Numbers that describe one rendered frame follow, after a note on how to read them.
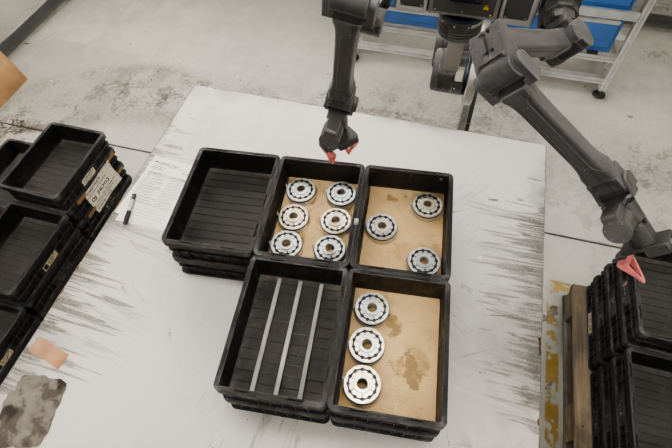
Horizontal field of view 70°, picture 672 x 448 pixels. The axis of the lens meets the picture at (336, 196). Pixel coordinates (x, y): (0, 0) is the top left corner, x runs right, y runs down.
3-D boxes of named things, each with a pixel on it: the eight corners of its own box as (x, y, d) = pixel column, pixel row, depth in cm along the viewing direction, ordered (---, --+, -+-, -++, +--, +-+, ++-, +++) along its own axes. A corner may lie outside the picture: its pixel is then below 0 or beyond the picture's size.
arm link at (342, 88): (382, -13, 92) (329, -27, 92) (375, 11, 90) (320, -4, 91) (361, 100, 133) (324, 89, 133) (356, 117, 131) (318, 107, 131)
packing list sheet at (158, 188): (151, 155, 200) (151, 154, 200) (201, 165, 196) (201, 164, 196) (110, 218, 182) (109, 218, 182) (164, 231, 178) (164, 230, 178)
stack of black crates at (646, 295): (584, 285, 220) (630, 235, 183) (654, 300, 215) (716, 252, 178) (586, 371, 198) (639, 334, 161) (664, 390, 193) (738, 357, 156)
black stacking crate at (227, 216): (208, 167, 181) (201, 147, 172) (284, 176, 178) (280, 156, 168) (171, 259, 159) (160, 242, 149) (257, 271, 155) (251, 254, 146)
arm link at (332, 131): (360, 94, 129) (329, 85, 129) (349, 123, 122) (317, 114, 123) (353, 124, 139) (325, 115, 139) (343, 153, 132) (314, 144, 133)
